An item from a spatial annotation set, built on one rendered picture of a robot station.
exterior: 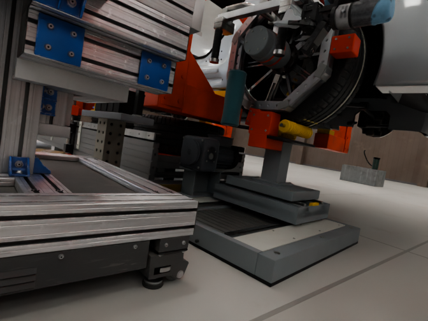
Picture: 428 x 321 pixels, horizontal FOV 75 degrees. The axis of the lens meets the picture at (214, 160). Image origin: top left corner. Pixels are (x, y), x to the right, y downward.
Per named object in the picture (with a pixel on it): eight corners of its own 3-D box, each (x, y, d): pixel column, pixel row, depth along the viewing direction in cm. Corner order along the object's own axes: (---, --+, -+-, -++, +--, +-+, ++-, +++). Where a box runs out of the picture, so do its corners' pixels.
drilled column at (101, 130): (114, 202, 147) (126, 121, 144) (96, 202, 140) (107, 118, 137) (106, 197, 154) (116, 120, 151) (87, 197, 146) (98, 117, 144)
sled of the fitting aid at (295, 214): (327, 220, 147) (330, 201, 147) (295, 227, 121) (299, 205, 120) (250, 196, 181) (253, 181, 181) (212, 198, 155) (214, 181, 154)
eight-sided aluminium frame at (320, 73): (324, 114, 120) (348, -17, 116) (318, 111, 115) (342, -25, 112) (228, 110, 157) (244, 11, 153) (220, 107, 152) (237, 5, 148)
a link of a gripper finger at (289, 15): (275, 9, 99) (302, 12, 98) (272, 27, 100) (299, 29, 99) (276, 5, 96) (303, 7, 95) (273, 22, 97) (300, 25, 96)
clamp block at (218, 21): (234, 34, 132) (235, 23, 132) (221, 27, 125) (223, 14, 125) (225, 36, 135) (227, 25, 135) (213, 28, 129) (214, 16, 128)
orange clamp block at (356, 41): (335, 59, 119) (358, 57, 113) (328, 53, 114) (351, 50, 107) (338, 42, 119) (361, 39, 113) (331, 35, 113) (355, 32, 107)
